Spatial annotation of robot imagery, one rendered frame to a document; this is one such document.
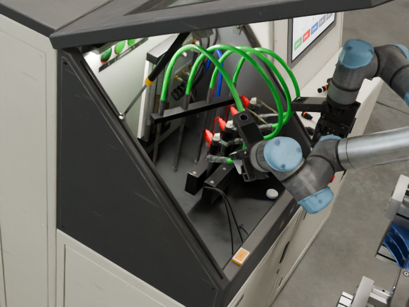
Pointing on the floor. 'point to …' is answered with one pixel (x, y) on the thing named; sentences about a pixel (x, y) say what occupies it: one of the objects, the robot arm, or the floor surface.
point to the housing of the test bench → (30, 146)
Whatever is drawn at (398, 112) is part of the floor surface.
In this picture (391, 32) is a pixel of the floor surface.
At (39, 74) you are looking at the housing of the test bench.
